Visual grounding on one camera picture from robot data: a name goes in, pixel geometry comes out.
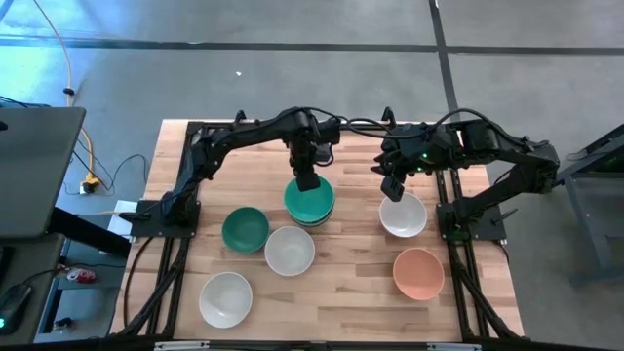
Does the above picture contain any pale green bowl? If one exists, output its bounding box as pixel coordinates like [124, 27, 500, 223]
[287, 207, 335, 228]

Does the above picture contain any grey desk shelf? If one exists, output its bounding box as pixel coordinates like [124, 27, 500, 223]
[33, 214, 133, 345]

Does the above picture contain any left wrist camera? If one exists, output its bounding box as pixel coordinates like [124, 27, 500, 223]
[314, 118, 342, 166]

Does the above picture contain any grey laptop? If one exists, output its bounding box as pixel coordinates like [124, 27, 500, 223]
[0, 106, 88, 239]

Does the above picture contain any white paper sheet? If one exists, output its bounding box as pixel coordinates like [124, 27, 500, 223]
[106, 199, 138, 241]

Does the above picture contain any orange bowl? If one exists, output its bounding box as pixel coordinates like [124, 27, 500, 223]
[392, 247, 446, 302]

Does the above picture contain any black curved cable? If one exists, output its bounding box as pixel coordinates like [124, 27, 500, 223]
[122, 236, 149, 335]

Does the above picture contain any dark side desk frame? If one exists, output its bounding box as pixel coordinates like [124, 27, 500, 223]
[555, 124, 624, 289]

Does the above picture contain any red and white object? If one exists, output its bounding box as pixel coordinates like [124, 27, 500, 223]
[65, 266, 98, 285]

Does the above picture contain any black computer mouse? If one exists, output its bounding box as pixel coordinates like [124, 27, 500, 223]
[0, 282, 34, 335]

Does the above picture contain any turquoise bowl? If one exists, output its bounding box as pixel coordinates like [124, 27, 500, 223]
[284, 175, 336, 223]

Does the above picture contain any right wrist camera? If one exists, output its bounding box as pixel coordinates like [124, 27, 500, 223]
[413, 124, 448, 157]

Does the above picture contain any white metal bracket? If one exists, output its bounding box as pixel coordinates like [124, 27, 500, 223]
[426, 342, 483, 351]
[154, 340, 211, 351]

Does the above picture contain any yellow power plug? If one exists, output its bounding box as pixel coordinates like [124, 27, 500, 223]
[80, 175, 102, 195]

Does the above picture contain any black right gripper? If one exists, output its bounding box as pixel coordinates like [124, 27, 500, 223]
[370, 121, 464, 204]

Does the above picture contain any dark green bowl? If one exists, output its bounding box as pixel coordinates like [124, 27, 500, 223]
[221, 206, 270, 255]

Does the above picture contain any white bowl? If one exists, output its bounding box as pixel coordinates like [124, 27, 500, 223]
[378, 190, 429, 239]
[264, 225, 316, 278]
[198, 271, 254, 330]

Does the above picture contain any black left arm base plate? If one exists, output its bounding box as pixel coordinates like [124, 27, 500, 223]
[130, 198, 202, 239]

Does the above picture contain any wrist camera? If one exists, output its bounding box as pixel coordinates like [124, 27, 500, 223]
[314, 118, 342, 166]
[413, 124, 448, 157]

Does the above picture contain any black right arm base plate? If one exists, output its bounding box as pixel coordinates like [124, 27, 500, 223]
[436, 199, 508, 243]

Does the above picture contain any black aluminium table frame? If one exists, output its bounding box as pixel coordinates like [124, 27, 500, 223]
[109, 119, 526, 351]

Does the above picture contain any orange cable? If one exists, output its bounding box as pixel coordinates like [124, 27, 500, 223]
[32, 0, 101, 189]

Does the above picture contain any dark desk top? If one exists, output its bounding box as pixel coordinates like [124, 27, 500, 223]
[0, 232, 67, 348]

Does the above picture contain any black floor cable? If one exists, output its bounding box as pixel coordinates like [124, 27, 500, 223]
[62, 138, 150, 196]

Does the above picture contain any black desk support bar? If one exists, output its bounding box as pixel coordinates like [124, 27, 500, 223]
[47, 205, 133, 258]

